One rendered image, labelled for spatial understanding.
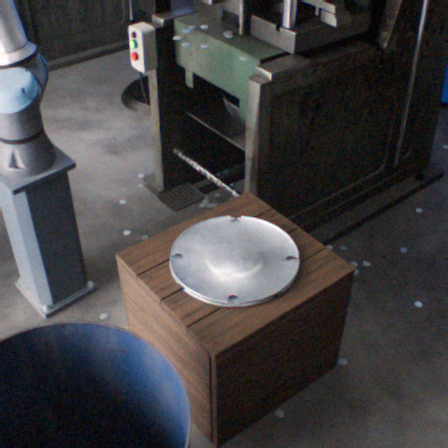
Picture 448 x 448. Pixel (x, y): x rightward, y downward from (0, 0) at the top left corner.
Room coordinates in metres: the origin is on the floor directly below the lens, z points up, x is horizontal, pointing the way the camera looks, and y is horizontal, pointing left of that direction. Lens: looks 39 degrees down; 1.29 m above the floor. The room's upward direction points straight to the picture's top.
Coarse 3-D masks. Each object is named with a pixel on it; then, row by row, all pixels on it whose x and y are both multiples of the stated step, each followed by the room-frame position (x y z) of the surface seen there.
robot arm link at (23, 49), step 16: (0, 0) 1.40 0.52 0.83; (0, 16) 1.39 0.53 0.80; (16, 16) 1.43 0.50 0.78; (0, 32) 1.39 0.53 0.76; (16, 32) 1.41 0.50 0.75; (0, 48) 1.39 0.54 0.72; (16, 48) 1.40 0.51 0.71; (32, 48) 1.43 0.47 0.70; (0, 64) 1.38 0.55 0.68; (16, 64) 1.38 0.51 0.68; (32, 64) 1.40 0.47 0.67
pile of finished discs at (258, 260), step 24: (192, 240) 1.09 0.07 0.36; (216, 240) 1.09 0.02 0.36; (240, 240) 1.09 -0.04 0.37; (264, 240) 1.09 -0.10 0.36; (288, 240) 1.09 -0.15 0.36; (192, 264) 1.01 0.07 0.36; (216, 264) 1.00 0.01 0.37; (240, 264) 1.00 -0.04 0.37; (264, 264) 1.01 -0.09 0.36; (288, 264) 1.01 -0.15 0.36; (192, 288) 0.94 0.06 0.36; (216, 288) 0.94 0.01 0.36; (240, 288) 0.94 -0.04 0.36; (264, 288) 0.93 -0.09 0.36
